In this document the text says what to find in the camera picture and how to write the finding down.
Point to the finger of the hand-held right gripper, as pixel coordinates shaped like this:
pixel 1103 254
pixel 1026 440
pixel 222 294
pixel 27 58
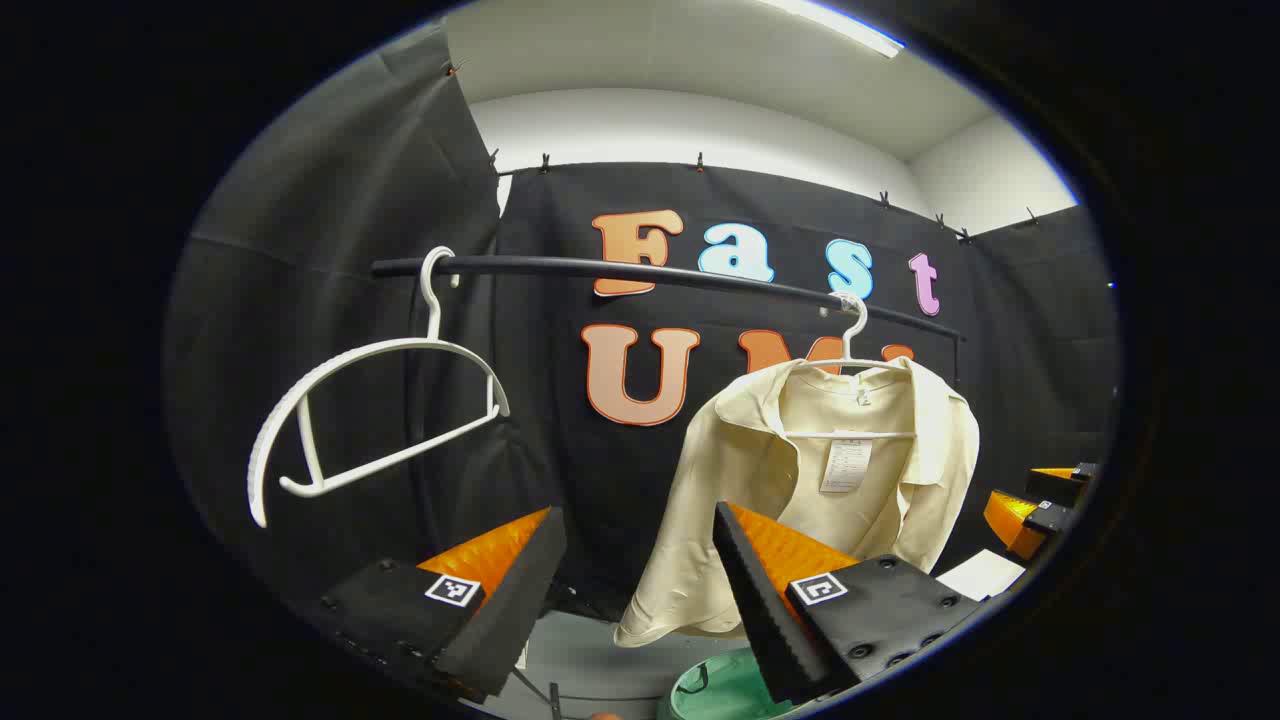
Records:
pixel 1060 485
pixel 1010 520

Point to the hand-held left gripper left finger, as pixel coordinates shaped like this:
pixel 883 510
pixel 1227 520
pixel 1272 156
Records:
pixel 520 610

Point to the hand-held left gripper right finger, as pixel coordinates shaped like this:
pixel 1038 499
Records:
pixel 765 620

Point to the green laundry hamper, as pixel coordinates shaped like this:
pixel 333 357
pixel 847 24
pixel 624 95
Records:
pixel 720 695

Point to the cream collared shirt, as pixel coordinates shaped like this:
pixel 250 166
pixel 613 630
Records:
pixel 720 480

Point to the white plastic hanger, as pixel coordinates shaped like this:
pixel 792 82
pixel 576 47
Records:
pixel 853 340
pixel 436 325

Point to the black clothes rack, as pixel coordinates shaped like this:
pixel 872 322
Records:
pixel 600 268

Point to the row of black cloth clips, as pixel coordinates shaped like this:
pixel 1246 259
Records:
pixel 545 162

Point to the ceiling light strip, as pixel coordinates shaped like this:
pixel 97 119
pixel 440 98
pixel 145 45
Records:
pixel 840 25

